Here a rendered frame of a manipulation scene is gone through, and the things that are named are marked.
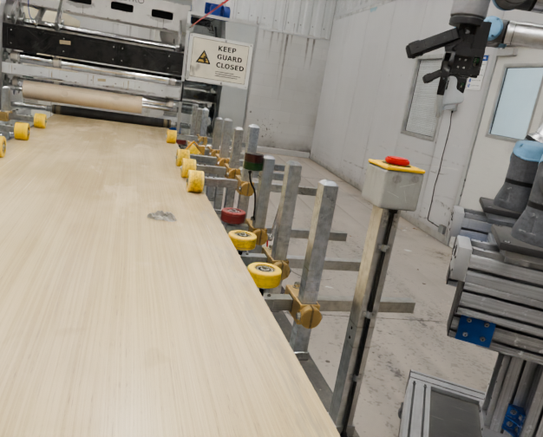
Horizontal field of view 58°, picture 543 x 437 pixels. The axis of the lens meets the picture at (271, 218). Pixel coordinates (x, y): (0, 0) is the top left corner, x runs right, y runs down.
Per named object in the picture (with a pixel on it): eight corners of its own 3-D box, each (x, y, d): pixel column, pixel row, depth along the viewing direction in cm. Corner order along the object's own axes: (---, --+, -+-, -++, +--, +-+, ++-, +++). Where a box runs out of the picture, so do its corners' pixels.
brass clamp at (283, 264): (277, 263, 148) (279, 247, 146) (291, 281, 135) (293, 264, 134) (258, 262, 146) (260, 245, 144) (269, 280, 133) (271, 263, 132)
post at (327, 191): (297, 367, 121) (333, 179, 109) (302, 375, 118) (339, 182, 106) (284, 367, 120) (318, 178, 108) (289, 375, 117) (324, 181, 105)
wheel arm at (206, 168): (297, 181, 219) (299, 173, 218) (300, 183, 216) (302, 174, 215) (186, 170, 204) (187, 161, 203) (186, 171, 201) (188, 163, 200)
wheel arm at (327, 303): (406, 310, 130) (409, 296, 129) (413, 316, 127) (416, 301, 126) (248, 307, 117) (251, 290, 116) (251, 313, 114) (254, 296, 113)
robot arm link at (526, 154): (504, 178, 165) (515, 139, 162) (505, 175, 177) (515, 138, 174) (544, 185, 161) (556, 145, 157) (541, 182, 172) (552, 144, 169)
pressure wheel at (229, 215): (238, 238, 168) (243, 206, 165) (243, 246, 160) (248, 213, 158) (215, 238, 166) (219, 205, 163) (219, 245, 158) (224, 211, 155)
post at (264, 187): (251, 292, 168) (272, 154, 156) (253, 296, 165) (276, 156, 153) (241, 291, 167) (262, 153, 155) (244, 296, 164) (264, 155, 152)
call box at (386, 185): (394, 205, 87) (404, 162, 85) (415, 216, 81) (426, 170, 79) (359, 201, 85) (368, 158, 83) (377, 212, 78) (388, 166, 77)
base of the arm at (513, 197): (535, 208, 176) (543, 182, 173) (543, 217, 162) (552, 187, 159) (491, 199, 180) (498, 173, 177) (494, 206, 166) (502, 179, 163)
